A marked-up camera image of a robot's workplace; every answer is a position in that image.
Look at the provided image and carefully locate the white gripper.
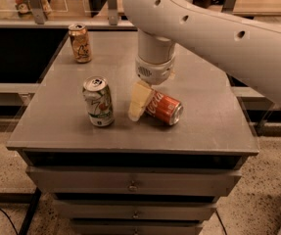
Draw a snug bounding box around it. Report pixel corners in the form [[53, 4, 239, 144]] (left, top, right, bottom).
[[128, 57, 175, 121]]

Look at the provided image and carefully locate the red coke can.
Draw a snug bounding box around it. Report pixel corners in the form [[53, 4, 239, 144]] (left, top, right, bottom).
[[145, 90, 183, 125]]

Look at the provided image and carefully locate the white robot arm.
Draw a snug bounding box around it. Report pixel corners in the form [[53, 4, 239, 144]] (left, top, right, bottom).
[[122, 0, 281, 108]]

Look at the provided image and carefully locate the green white 7up can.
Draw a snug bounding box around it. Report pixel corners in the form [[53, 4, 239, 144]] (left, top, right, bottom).
[[82, 76, 114, 127]]

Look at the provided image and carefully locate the orange soda can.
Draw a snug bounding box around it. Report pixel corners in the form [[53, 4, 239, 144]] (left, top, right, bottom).
[[69, 23, 92, 63]]

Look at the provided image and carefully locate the grey metal drawer cabinet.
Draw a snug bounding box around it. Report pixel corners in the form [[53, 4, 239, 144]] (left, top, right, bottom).
[[7, 31, 258, 225]]

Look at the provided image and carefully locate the top cabinet drawer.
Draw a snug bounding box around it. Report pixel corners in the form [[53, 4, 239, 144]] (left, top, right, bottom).
[[26, 166, 241, 196]]

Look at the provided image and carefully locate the cabinet drawer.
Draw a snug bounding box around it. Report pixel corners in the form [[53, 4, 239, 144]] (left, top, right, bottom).
[[26, 166, 241, 196], [70, 220, 203, 235], [53, 200, 216, 221]]

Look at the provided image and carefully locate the middle cabinet drawer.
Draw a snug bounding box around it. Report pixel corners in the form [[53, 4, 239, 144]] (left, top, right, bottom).
[[53, 200, 216, 221]]

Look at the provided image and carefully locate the bottom cabinet drawer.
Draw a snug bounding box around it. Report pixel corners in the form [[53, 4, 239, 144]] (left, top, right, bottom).
[[70, 220, 203, 235]]

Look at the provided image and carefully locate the middle metal rail post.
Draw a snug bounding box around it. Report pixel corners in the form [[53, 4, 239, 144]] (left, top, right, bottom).
[[107, 0, 118, 25]]

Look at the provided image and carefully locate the left metal rail post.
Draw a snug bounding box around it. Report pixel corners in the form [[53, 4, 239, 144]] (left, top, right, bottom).
[[29, 0, 46, 24]]

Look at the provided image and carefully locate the black floor cable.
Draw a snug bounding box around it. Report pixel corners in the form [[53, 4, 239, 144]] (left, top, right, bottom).
[[0, 199, 20, 235]]

